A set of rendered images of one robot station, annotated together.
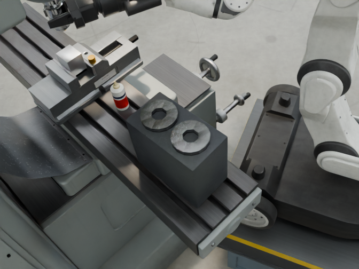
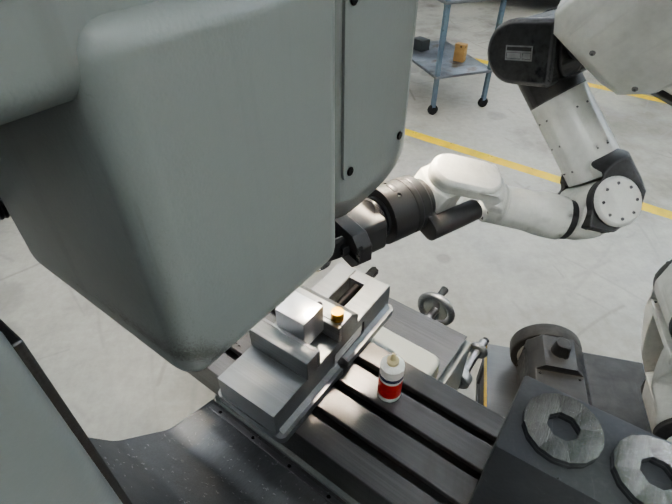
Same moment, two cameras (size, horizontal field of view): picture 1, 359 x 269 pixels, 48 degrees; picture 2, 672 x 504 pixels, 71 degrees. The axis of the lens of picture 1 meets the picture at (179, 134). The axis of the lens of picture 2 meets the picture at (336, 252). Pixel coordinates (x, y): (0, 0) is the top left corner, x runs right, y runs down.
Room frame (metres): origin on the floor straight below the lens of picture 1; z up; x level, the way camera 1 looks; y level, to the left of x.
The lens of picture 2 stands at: (0.40, 0.38, 1.65)
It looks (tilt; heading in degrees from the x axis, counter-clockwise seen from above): 41 degrees down; 343
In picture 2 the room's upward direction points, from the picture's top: straight up
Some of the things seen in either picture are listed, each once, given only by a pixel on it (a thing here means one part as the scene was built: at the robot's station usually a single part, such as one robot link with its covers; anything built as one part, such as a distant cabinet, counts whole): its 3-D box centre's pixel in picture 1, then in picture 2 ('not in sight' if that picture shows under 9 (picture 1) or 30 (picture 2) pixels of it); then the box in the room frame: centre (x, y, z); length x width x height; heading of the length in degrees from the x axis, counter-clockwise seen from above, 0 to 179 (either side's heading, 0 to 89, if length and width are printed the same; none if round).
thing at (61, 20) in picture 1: (60, 22); (327, 255); (0.86, 0.25, 1.23); 0.06 x 0.02 x 0.03; 106
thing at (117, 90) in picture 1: (118, 94); (391, 374); (0.82, 0.16, 0.99); 0.04 x 0.04 x 0.11
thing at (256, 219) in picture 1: (248, 210); not in sight; (0.61, -0.21, 0.50); 0.20 x 0.05 x 0.20; 59
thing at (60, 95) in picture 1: (85, 70); (312, 332); (0.94, 0.26, 0.99); 0.35 x 0.15 x 0.11; 128
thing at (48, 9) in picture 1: (53, 5); not in sight; (0.89, 0.26, 1.26); 0.05 x 0.05 x 0.01
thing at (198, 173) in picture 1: (178, 148); (579, 486); (0.56, 0.01, 1.03); 0.22 x 0.12 x 0.20; 40
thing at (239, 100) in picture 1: (232, 105); (472, 359); (1.09, -0.25, 0.51); 0.22 x 0.06 x 0.06; 126
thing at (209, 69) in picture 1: (203, 73); (430, 316); (1.19, -0.14, 0.63); 0.16 x 0.12 x 0.12; 126
